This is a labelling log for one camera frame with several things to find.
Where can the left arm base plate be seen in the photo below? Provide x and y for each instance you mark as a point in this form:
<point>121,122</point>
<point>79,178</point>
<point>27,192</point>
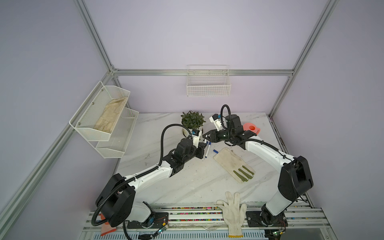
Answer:
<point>155,221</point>

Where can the white wire wall basket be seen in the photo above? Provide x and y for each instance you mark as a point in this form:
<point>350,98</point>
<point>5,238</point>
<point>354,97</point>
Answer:
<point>208,81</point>

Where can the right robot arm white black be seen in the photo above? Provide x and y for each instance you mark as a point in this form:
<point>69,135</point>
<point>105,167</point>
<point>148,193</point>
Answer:
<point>295,175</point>

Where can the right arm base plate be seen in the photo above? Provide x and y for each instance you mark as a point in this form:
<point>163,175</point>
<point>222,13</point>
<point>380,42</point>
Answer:
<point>264,219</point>

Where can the upper white mesh shelf basket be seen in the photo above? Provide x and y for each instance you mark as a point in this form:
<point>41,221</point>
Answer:
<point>85,119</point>

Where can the white mesh shelf basket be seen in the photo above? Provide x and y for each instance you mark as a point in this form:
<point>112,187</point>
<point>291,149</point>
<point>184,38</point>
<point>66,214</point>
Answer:
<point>85,119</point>
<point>121,135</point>

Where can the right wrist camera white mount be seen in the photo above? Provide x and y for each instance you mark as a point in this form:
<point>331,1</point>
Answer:
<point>216,120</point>

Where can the white knit glove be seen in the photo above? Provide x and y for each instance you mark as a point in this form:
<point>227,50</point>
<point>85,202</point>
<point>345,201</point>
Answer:
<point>234,214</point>

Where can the red rubber glove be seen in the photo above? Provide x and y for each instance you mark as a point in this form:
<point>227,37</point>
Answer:
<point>107,229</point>

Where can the lower white mesh shelf basket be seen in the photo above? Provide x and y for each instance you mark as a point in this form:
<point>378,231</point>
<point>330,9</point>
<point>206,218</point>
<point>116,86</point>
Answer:
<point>121,135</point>

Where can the beige cloth in basket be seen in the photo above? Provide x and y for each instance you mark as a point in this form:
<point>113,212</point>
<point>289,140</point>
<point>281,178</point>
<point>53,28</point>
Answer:
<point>110,115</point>

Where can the pink watering can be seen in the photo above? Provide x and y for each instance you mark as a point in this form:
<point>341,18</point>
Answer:
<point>251,127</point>

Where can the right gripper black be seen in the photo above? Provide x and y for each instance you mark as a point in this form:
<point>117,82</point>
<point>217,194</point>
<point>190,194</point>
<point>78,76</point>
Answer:
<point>212,136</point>

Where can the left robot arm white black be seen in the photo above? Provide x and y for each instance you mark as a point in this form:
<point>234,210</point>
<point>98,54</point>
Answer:
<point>117,202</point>

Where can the potted green plant white pot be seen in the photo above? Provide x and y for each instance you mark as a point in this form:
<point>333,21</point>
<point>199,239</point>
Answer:
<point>192,120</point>

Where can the beige glove green fingers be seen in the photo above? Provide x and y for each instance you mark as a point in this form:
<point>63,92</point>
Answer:
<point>234,165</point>

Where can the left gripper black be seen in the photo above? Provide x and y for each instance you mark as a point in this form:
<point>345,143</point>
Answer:
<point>200,149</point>

